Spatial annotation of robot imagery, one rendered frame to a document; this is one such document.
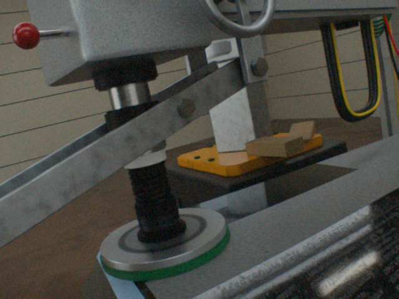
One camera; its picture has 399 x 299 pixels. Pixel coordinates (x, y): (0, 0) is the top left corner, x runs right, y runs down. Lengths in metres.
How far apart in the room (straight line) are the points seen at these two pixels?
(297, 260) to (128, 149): 0.28
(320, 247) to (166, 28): 0.38
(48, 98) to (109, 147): 6.13
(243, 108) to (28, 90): 5.45
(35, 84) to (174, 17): 6.15
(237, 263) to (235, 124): 1.01
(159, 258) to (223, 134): 1.04
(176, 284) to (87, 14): 0.36
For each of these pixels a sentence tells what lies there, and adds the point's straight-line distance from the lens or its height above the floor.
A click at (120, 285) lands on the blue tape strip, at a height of 0.80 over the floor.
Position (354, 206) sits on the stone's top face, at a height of 0.82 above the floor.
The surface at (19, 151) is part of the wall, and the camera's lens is 6.57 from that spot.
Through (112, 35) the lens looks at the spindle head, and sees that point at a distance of 0.45.
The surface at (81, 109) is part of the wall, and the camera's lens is 6.66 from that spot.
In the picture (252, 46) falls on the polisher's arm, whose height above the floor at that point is 1.12.
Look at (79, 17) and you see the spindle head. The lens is 0.45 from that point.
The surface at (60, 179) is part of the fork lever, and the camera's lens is 0.47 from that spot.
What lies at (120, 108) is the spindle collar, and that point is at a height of 1.06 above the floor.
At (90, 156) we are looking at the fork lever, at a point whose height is 1.01.
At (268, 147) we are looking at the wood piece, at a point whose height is 0.81.
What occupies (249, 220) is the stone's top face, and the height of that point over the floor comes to 0.82.
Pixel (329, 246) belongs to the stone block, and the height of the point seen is 0.80.
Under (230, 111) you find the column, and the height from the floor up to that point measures 0.95.
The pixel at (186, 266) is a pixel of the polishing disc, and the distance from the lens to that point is 0.52.
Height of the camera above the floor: 1.07
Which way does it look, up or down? 8 degrees down
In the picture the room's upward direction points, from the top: 12 degrees counter-clockwise
